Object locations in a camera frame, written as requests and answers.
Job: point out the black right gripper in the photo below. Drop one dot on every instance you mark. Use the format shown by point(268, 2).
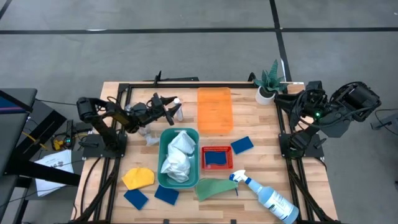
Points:
point(311, 104)

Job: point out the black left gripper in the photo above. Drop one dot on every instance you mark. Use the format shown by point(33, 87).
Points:
point(146, 112)

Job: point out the small white bottle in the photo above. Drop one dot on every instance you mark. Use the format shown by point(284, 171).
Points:
point(178, 113)

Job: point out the clear spray bottle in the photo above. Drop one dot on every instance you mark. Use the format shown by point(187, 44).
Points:
point(150, 138)

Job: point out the white cloth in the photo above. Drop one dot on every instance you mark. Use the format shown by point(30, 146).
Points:
point(178, 155)

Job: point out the blue kitchen sponge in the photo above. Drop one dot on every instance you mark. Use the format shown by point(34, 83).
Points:
point(242, 145)
point(136, 199)
point(167, 195)
point(216, 158)

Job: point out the yellow cloth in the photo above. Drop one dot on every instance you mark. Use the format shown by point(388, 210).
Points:
point(138, 179)

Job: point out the green cloth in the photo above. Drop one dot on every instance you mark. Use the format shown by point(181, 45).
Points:
point(214, 188)

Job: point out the labelled blue spray bottle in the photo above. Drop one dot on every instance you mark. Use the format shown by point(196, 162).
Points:
point(273, 200)

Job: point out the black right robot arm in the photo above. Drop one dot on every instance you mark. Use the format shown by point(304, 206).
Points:
point(357, 99)

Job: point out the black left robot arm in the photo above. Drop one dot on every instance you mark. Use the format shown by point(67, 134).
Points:
point(93, 109)

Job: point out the potted plant white pot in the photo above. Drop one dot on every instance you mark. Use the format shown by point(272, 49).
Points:
point(269, 85)

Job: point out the orange plastic tray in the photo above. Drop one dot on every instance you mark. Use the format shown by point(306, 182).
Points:
point(215, 110)

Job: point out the teal plastic bin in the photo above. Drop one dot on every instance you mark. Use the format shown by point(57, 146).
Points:
point(163, 155)

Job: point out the red plastic basket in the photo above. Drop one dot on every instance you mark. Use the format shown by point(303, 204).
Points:
point(203, 158)

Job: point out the black device green light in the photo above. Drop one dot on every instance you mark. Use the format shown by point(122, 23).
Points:
point(68, 137)

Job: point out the white paper sheets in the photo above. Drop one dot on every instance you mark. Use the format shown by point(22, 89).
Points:
point(53, 171)

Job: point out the black side table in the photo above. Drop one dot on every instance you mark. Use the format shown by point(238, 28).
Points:
point(12, 124)

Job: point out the black aluminium rig frame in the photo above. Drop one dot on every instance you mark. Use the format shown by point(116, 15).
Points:
point(217, 85)

